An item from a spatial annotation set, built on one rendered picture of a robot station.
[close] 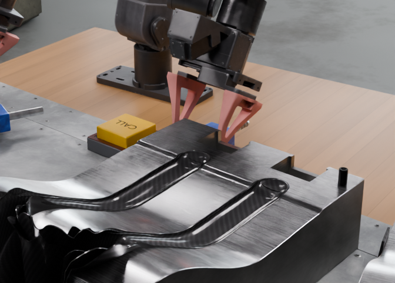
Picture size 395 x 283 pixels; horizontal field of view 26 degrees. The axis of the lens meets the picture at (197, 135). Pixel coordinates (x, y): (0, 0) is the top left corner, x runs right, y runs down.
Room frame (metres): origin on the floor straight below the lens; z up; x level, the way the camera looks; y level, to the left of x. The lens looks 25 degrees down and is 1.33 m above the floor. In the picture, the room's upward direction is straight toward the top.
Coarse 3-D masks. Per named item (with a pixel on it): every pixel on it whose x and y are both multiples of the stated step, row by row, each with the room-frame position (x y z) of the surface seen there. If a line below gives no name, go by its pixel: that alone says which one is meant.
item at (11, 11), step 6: (6, 0) 1.12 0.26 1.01; (12, 0) 1.13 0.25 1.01; (0, 6) 1.12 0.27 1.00; (6, 6) 1.12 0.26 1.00; (12, 6) 1.13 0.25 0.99; (0, 12) 1.09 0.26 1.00; (6, 12) 1.10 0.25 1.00; (12, 12) 1.11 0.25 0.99; (6, 18) 1.12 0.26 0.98; (12, 18) 1.10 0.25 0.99; (18, 18) 1.10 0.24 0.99; (12, 24) 1.10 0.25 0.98; (18, 24) 1.10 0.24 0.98
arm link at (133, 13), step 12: (120, 0) 1.31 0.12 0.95; (132, 0) 1.30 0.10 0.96; (144, 0) 1.28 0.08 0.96; (156, 0) 1.29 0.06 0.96; (120, 12) 1.31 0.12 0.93; (132, 12) 1.29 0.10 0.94; (144, 12) 1.27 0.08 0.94; (156, 12) 1.29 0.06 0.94; (168, 12) 1.31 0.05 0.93; (120, 24) 1.30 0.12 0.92; (132, 24) 1.28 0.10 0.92; (144, 24) 1.27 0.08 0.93; (132, 36) 1.29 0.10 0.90; (144, 36) 1.27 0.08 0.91
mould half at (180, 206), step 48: (144, 144) 0.92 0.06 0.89; (192, 144) 0.92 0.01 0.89; (48, 192) 0.76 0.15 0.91; (96, 192) 0.81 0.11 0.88; (192, 192) 0.81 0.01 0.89; (240, 192) 0.81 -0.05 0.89; (288, 192) 0.80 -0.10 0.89; (336, 192) 0.80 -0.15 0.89; (240, 240) 0.71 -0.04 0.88; (288, 240) 0.72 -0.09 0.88; (336, 240) 0.79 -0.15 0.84
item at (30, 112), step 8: (0, 104) 1.16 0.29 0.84; (0, 112) 1.13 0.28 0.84; (8, 112) 1.14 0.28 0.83; (16, 112) 1.15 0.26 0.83; (24, 112) 1.15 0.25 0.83; (32, 112) 1.15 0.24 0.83; (40, 112) 1.16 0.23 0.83; (0, 120) 1.12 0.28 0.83; (8, 120) 1.12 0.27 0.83; (0, 128) 1.11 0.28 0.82; (8, 128) 1.12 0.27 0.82
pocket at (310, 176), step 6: (282, 162) 0.88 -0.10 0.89; (288, 162) 0.89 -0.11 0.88; (276, 168) 0.87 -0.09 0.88; (282, 168) 0.88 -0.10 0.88; (288, 168) 0.89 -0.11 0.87; (294, 168) 0.88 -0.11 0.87; (294, 174) 0.88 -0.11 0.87; (300, 174) 0.88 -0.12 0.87; (306, 174) 0.87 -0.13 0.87; (312, 174) 0.87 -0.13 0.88; (306, 180) 0.87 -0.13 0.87
